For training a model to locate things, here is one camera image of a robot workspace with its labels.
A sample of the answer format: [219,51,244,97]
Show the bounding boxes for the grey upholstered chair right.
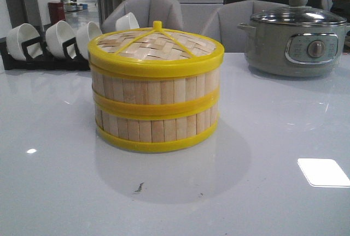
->
[200,0,283,52]

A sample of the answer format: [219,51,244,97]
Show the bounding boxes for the grey upholstered chair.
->
[200,0,283,52]
[101,0,184,33]

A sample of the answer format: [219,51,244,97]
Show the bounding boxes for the glass pot lid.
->
[250,0,347,26]

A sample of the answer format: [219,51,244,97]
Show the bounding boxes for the grey-green electric cooking pot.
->
[237,21,349,78]

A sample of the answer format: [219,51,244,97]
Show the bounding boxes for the bamboo steamer basket yellow rims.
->
[95,104,219,153]

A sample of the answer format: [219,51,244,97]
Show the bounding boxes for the grey upholstered chair left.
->
[101,0,184,33]

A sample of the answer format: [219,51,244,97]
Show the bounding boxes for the woven bamboo steamer lid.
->
[87,21,224,79]

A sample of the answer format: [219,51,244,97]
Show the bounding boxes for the red box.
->
[48,2,66,25]

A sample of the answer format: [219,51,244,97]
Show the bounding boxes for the white ceramic bowl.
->
[115,12,139,31]
[76,22,102,60]
[6,23,39,61]
[45,20,75,59]

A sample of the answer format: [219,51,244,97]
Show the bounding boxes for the black dish rack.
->
[1,37,90,70]

